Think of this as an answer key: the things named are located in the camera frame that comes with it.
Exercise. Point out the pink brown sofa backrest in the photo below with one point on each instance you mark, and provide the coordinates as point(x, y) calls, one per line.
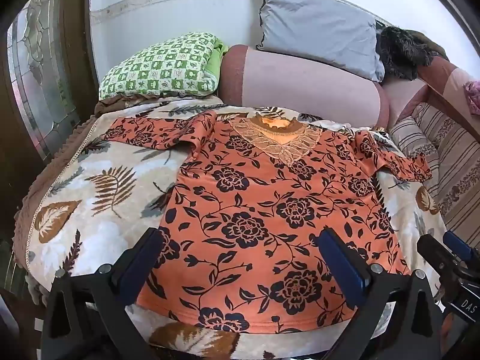
point(442, 82)

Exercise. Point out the patterned glass window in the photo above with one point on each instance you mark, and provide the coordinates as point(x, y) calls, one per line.
point(41, 75)

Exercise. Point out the striped beige cushion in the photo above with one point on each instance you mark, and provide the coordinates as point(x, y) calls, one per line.
point(446, 157)

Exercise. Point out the orange black floral shirt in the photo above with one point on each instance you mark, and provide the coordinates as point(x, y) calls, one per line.
point(262, 210)

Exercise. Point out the leaf print blanket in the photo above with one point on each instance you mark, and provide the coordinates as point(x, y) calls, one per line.
point(93, 210)

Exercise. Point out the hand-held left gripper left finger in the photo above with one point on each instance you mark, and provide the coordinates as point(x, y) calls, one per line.
point(148, 249)

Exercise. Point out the brown folded cloth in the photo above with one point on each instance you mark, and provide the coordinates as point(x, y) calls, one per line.
point(112, 105)

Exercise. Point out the dark furry cloth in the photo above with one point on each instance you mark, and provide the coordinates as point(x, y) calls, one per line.
point(405, 50)

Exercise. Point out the pink bolster pillow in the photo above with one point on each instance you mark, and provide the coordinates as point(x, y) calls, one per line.
point(300, 86)

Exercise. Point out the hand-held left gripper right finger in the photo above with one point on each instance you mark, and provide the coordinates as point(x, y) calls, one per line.
point(343, 266)

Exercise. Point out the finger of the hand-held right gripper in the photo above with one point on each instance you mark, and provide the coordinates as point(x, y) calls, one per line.
point(458, 245)
point(435, 251)

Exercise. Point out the green checkered pillow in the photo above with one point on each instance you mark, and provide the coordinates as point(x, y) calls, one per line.
point(161, 67)

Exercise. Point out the pink crumpled cloth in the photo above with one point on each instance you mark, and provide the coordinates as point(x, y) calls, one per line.
point(473, 97)

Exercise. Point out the grey pillow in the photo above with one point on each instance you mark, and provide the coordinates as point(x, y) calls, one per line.
point(318, 26)

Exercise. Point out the brown textured bed cover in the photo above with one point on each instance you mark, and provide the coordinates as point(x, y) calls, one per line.
point(45, 180)

